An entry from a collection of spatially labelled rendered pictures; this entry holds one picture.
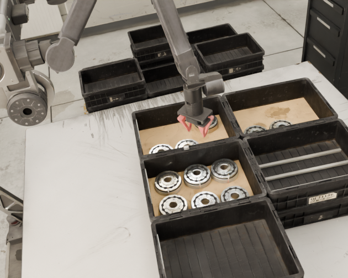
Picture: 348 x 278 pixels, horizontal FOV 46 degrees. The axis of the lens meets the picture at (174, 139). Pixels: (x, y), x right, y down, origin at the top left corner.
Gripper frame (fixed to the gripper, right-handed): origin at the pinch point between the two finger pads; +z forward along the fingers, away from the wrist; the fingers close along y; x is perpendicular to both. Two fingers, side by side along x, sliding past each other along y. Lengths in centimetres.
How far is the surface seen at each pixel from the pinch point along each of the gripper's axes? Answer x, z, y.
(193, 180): 4.9, 21.0, 0.5
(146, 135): -8.6, 24.0, 34.6
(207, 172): -1.3, 21.2, -1.9
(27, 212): 44, 36, 60
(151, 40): -124, 59, 130
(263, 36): -246, 110, 97
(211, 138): -21.2, 24.2, 9.1
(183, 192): 9.5, 23.9, 2.2
